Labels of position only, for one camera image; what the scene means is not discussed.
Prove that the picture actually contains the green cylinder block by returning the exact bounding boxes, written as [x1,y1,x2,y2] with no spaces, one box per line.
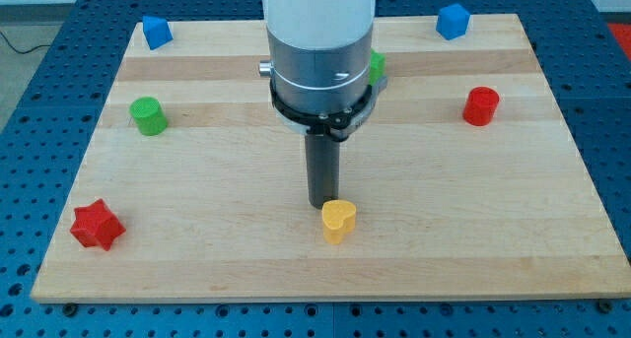
[129,97,168,136]

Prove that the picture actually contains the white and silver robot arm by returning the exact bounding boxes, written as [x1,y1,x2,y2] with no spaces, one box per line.
[259,0,387,208]

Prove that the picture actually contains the red cylinder block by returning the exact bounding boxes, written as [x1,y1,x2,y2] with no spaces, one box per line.
[462,86,500,126]

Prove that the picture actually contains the wooden board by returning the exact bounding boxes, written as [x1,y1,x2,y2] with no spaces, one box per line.
[32,14,630,304]

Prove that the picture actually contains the blue block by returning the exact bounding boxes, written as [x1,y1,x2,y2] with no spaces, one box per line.
[436,3,470,40]
[142,16,173,50]

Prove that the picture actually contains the yellow heart block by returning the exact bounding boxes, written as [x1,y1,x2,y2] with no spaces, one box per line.
[321,199,357,244]

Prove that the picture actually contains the blue block left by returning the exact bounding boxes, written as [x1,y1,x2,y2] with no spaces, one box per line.
[142,16,173,50]

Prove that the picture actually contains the black cable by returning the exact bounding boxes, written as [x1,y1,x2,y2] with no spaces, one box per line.
[0,30,53,55]

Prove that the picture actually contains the red star block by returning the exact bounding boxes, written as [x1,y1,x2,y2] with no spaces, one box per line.
[70,199,126,251]

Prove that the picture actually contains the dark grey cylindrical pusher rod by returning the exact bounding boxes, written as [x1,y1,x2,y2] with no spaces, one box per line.
[305,135,340,209]

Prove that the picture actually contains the blue block right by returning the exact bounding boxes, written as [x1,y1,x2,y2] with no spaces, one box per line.
[436,3,470,40]

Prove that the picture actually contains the black mounting ring bracket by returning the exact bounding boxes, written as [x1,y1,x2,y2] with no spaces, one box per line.
[269,75,387,142]

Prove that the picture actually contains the green star block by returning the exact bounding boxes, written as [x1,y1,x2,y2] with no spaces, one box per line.
[369,49,386,86]

